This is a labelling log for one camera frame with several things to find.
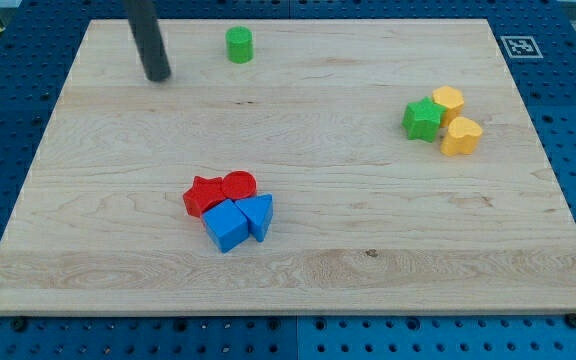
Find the red cylinder block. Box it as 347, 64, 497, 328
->
221, 170, 257, 200

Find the green cylinder block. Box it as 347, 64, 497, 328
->
225, 26, 254, 64

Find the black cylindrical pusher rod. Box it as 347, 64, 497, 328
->
122, 0, 171, 82

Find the blue cube block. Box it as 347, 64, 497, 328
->
202, 199, 249, 253

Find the green star block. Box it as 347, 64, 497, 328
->
402, 97, 446, 143

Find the red star block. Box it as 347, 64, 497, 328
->
183, 176, 226, 217

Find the white fiducial marker tag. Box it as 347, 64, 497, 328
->
501, 35, 543, 59

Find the wooden board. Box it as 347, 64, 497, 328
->
0, 19, 576, 317

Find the blue triangle block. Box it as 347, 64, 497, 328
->
235, 194, 274, 242

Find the yellow hexagon block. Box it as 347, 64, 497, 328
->
432, 86, 465, 127

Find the yellow heart block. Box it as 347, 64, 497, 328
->
440, 116, 483, 156

